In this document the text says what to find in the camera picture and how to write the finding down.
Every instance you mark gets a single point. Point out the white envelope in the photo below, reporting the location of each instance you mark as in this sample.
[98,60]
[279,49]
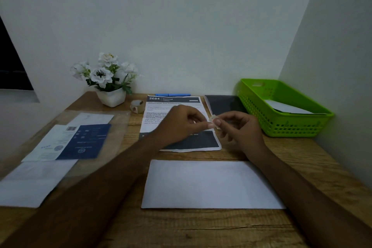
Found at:
[203,184]
[284,107]

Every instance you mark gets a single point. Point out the green plastic basket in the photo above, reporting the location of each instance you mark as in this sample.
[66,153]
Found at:
[290,127]

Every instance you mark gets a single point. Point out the person's right hand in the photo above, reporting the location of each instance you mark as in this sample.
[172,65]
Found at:
[244,134]

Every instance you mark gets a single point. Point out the clear plastic sheet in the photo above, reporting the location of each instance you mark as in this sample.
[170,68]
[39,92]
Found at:
[119,128]

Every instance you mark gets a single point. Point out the person's left forearm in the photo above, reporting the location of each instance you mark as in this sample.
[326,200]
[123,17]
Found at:
[81,204]

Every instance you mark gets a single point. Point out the blue and white leaflet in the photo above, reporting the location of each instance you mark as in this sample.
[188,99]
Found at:
[84,143]

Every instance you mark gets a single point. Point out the pile of white envelopes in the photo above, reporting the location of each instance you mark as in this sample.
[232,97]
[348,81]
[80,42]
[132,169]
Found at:
[29,184]

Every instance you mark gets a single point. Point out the person's right forearm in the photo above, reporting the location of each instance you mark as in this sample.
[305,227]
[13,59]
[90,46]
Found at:
[314,207]

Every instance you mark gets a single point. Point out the stack of printed documents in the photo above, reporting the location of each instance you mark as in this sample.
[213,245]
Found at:
[162,105]

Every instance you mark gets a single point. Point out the plain white paper sheet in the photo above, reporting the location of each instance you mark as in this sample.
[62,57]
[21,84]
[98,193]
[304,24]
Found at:
[90,119]

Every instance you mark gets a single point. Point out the blue pen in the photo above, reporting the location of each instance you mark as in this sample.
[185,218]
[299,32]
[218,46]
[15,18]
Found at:
[173,95]

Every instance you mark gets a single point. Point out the dark window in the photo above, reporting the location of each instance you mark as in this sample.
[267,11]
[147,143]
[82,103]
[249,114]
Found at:
[10,67]

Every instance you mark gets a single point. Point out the black notebook with red label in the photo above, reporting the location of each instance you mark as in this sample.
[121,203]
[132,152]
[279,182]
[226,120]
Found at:
[223,104]

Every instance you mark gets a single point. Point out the white potted artificial flowers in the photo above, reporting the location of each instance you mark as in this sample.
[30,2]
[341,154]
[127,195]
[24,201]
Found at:
[112,98]

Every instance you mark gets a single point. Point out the person's left hand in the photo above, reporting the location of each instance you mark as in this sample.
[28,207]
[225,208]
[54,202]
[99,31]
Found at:
[177,125]

